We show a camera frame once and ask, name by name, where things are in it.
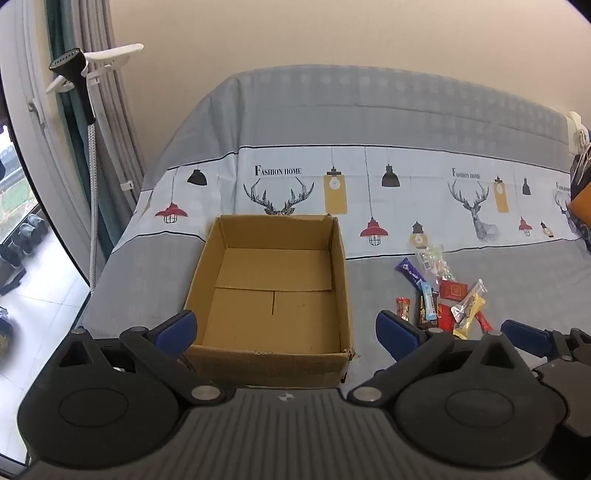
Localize purple snack packet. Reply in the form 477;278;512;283
394;257;426;288

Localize grey shoes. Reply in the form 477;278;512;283
15;213;49;253

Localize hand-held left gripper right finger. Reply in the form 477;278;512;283
347;310;532;407

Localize orange bag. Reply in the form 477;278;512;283
567;184;591;253

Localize silver snack packet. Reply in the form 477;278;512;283
450;279;488;324

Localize red square snack packet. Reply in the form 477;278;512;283
438;279;469;304

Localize dark shoes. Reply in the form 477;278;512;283
0;239;25;269

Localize grey curtain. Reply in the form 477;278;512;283
69;0;149;220

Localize cardboard box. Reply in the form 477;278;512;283
182;213;356;389

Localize white window frame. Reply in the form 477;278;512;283
0;0;100;287

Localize brown chocolate bar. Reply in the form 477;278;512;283
417;295;437;331

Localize braided steamer hose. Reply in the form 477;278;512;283
87;121;101;292

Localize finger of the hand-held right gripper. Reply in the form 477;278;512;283
501;320;591;363

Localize blue white stick packet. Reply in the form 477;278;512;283
419;282;439;322

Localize clear candy bag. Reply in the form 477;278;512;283
414;244;456;282

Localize black garment steamer head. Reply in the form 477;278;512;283
49;50;97;124

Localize yellow snack packet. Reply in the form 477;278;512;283
452;295;487;340

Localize grey printed bed sheet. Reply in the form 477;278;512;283
74;65;591;416

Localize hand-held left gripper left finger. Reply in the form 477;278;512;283
58;310;226;407

